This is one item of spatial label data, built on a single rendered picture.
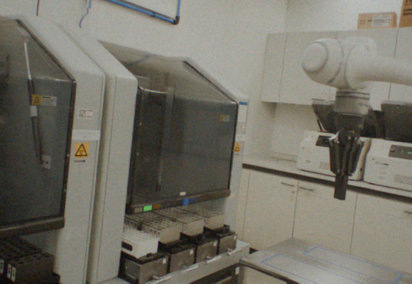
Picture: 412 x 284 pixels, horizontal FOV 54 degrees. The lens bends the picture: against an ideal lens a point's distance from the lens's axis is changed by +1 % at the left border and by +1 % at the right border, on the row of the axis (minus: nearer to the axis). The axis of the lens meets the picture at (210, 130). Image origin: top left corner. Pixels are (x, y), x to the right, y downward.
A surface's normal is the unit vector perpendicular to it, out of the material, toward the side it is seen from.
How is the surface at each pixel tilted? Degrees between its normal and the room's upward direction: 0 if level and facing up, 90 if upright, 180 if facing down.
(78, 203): 90
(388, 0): 90
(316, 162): 90
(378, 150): 59
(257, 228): 90
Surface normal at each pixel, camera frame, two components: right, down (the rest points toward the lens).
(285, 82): -0.62, -0.03
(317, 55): -0.78, -0.07
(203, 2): 0.78, 0.11
